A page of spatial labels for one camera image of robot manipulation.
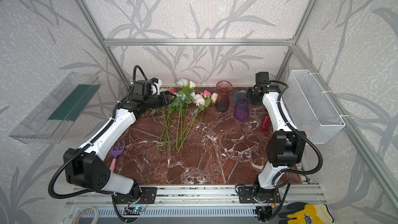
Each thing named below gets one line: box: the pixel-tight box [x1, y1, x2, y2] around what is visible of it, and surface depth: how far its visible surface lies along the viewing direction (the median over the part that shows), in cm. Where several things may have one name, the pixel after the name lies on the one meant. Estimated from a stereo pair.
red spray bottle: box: [262, 115, 270, 132], surface depth 98 cm
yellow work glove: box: [278, 202, 334, 224], surface depth 68 cm
